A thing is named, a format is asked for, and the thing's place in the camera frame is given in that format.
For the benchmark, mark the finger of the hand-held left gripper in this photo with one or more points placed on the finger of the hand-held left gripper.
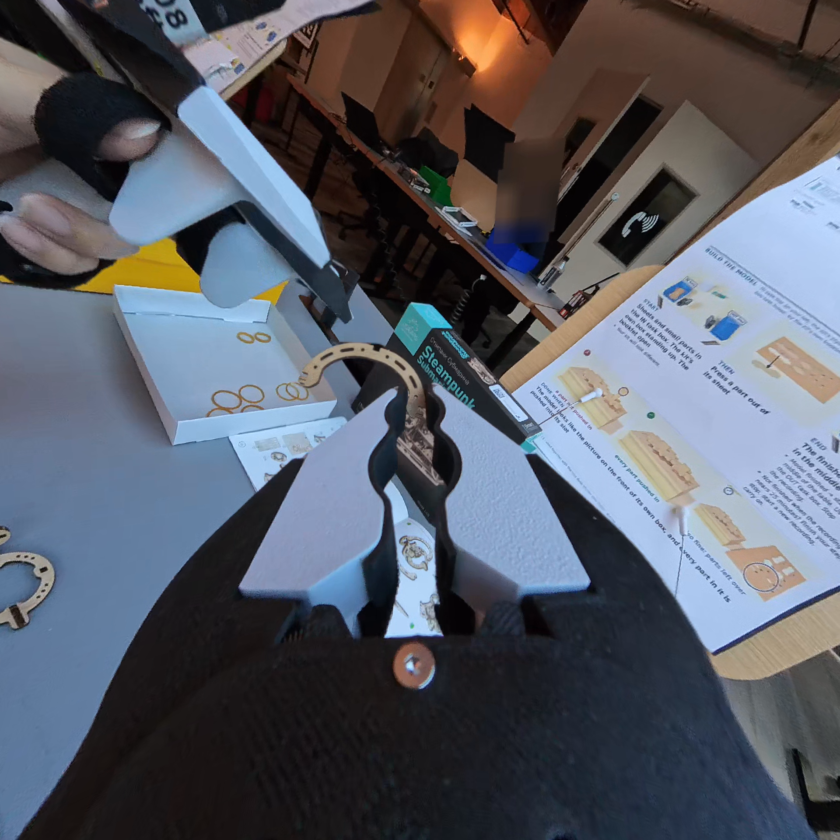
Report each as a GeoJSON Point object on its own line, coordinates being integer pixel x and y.
{"type": "Point", "coordinates": [262, 177]}
{"type": "Point", "coordinates": [243, 269]}

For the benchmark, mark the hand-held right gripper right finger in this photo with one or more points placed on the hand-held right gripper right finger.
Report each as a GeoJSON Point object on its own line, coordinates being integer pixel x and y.
{"type": "Point", "coordinates": [512, 518]}

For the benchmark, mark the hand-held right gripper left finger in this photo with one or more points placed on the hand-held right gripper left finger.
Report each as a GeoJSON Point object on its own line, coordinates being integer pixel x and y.
{"type": "Point", "coordinates": [321, 518]}

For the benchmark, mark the curved wooden arc part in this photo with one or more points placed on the curved wooden arc part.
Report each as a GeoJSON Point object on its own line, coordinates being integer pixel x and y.
{"type": "Point", "coordinates": [313, 369]}

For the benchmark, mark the dark model kit box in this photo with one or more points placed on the dark model kit box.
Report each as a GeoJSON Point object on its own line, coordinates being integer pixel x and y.
{"type": "Point", "coordinates": [453, 367]}

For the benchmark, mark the person's left hand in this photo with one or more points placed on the person's left hand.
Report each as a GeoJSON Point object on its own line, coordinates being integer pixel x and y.
{"type": "Point", "coordinates": [59, 233]}

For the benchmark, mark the wooden display board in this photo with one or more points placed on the wooden display board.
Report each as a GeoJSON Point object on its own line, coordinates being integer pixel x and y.
{"type": "Point", "coordinates": [229, 59]}
{"type": "Point", "coordinates": [590, 321]}

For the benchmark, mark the illustrated instruction booklet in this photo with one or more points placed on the illustrated instruction booklet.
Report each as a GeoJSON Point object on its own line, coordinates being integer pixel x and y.
{"type": "Point", "coordinates": [289, 446]}

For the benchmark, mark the yellow plastic bin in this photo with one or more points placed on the yellow plastic bin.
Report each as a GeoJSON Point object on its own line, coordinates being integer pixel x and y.
{"type": "Point", "coordinates": [144, 269]}

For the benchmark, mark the white cardboard tray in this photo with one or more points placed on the white cardboard tray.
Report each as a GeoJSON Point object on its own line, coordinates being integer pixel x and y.
{"type": "Point", "coordinates": [197, 367]}

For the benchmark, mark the black monitor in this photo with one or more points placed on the black monitor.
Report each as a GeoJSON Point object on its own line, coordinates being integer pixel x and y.
{"type": "Point", "coordinates": [361, 121]}

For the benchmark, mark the group of rubber bands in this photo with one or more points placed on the group of rubber bands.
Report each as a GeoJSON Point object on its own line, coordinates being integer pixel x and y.
{"type": "Point", "coordinates": [238, 396]}

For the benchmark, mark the black bag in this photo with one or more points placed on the black bag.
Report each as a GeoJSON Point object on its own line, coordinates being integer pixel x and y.
{"type": "Point", "coordinates": [430, 154]}

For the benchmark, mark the green plastic bin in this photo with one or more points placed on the green plastic bin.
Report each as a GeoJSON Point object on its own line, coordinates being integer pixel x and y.
{"type": "Point", "coordinates": [434, 184]}

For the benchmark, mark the printed instruction sheet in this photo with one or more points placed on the printed instruction sheet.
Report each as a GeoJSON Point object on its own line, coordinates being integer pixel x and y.
{"type": "Point", "coordinates": [689, 407]}

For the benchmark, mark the long office desk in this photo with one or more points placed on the long office desk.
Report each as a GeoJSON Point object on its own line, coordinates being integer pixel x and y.
{"type": "Point", "coordinates": [518, 279]}

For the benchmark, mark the blue plastic bin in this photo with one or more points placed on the blue plastic bin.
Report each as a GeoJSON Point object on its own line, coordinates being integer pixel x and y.
{"type": "Point", "coordinates": [515, 253]}

